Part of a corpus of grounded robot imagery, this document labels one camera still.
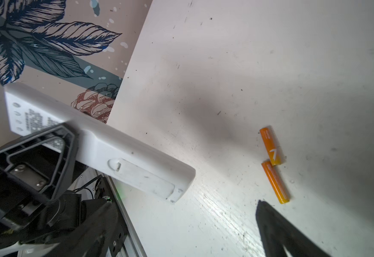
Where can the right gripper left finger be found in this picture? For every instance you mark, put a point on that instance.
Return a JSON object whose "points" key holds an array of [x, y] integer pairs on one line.
{"points": [[93, 238]]}

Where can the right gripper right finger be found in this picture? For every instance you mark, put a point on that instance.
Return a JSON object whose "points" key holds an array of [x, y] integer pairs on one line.
{"points": [[279, 236]]}

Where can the orange battery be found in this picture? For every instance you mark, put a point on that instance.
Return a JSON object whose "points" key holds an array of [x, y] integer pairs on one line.
{"points": [[271, 146], [276, 183]]}

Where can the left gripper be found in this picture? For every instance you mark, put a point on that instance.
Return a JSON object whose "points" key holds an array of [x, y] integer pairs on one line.
{"points": [[42, 165]]}

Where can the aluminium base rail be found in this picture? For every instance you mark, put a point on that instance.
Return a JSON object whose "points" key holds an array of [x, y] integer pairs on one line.
{"points": [[95, 189]]}

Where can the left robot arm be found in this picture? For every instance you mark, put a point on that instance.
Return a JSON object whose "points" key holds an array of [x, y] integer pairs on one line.
{"points": [[37, 206]]}

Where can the white remote control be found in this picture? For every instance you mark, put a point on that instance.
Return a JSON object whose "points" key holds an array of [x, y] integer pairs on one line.
{"points": [[100, 146]]}

